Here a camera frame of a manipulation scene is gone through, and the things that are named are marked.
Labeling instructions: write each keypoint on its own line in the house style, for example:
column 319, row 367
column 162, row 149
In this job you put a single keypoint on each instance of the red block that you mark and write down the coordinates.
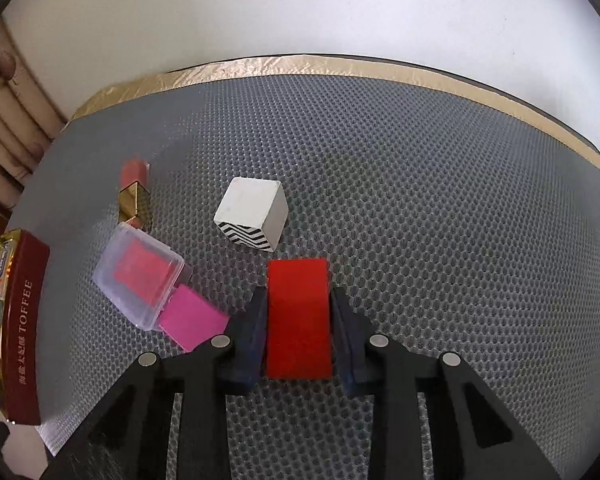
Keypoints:
column 297, row 320

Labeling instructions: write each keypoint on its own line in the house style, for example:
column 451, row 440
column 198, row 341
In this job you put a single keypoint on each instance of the clear plastic box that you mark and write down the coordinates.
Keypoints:
column 137, row 272

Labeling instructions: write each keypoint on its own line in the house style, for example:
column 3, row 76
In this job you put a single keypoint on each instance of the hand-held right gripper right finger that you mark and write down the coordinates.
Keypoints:
column 347, row 345

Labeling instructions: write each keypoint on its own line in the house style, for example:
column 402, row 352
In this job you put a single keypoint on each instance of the pink block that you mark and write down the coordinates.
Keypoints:
column 192, row 317

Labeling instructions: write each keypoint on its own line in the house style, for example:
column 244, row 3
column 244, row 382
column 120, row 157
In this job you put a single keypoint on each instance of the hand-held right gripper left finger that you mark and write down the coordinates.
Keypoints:
column 250, row 345

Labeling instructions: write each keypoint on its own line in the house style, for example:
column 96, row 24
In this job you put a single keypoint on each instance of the gold lipstick tube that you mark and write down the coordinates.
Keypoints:
column 134, row 195

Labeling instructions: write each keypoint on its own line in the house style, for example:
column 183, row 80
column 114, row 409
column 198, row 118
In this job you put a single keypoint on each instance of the red tin box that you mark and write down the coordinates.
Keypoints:
column 25, row 330

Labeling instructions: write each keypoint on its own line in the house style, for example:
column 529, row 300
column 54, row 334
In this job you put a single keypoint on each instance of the beige patterned curtain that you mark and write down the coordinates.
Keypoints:
column 15, row 110

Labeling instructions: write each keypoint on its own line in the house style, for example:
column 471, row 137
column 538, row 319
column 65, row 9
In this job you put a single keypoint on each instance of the gold tablecloth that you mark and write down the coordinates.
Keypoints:
column 330, row 66

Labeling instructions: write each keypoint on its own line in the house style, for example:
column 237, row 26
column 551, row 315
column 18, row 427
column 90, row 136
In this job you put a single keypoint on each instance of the white zigzag cube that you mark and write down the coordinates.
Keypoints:
column 252, row 205

